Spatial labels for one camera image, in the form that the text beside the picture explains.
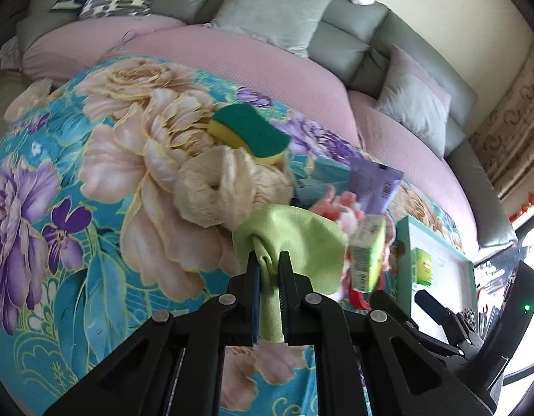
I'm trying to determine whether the large grey cushion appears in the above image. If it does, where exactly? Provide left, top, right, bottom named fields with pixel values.
left=204, top=0, right=333, bottom=58

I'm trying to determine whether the beige patterned curtain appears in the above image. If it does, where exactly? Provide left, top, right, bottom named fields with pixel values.
left=468, top=39, right=534, bottom=200

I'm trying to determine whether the purple packet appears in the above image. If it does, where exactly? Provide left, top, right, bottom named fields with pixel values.
left=348, top=156, right=404, bottom=216

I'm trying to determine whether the teal box with white inside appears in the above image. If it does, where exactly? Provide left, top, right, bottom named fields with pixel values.
left=394, top=216, right=475, bottom=339

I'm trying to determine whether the grey green sofa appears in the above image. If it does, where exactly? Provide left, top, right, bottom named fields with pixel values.
left=16, top=0, right=519, bottom=252

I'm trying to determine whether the green packaged item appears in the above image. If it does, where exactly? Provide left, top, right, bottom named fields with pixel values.
left=347, top=216, right=388, bottom=293

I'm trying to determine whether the yellow green scrubbing sponge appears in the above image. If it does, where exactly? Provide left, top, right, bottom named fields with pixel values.
left=206, top=105, right=291, bottom=166

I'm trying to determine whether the red hanging decoration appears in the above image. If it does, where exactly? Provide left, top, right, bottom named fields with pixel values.
left=507, top=186, right=534, bottom=224

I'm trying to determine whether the light green microfiber cloth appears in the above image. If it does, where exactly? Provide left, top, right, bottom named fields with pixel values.
left=231, top=205, right=348, bottom=343

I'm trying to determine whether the pink sofa cover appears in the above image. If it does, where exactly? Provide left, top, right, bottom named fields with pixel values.
left=22, top=15, right=480, bottom=252

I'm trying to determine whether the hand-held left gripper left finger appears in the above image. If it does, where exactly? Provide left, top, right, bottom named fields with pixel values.
left=42, top=250, right=262, bottom=416

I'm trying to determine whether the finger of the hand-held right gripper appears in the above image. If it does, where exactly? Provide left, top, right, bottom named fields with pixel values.
left=414, top=289, right=482, bottom=358

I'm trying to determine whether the beige loofah scrubber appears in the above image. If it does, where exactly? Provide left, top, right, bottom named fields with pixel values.
left=174, top=145, right=296, bottom=230

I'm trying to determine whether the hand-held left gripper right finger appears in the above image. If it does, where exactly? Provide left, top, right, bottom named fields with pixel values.
left=277, top=251, right=498, bottom=416

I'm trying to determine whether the teal packet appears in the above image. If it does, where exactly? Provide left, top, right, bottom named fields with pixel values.
left=297, top=156, right=352, bottom=209

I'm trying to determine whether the floral printed blanket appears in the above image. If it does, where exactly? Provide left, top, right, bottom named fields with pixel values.
left=0, top=54, right=467, bottom=416

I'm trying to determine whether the grey cushion with pink back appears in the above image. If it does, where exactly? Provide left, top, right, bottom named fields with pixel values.
left=375, top=44, right=453, bottom=160

